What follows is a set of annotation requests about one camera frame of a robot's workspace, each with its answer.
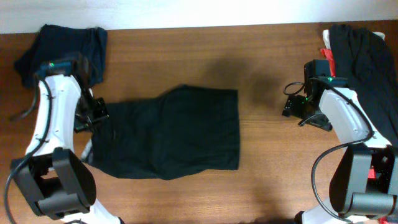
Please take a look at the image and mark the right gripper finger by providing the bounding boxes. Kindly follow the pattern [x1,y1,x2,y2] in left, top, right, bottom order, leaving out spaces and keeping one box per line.
[282,95,295,117]
[298,114,332,131]

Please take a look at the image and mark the black shorts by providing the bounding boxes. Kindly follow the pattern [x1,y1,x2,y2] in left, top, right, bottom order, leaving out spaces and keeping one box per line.
[81,85,240,180]

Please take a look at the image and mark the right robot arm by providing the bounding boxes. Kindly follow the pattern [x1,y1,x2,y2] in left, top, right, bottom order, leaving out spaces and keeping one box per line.
[282,60,397,223]

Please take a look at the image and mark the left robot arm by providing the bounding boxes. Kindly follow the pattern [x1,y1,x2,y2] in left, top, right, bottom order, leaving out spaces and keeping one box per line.
[5,53,122,223]

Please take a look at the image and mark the red garment in pile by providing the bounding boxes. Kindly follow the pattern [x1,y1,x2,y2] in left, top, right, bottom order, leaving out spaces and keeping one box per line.
[319,49,395,223]

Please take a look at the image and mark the folded navy blue garment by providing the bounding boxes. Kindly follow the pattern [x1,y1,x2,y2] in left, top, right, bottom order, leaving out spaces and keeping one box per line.
[14,24,108,88]

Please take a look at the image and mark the white garment in pile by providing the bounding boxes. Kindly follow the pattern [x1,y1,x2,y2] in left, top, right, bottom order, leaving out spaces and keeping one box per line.
[322,29,386,50]

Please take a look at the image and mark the black garment in pile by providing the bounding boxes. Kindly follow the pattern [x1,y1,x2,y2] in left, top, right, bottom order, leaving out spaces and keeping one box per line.
[329,25,397,146]

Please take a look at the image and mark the right black cable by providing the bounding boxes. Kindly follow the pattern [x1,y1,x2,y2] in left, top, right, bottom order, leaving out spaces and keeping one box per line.
[282,77,375,223]

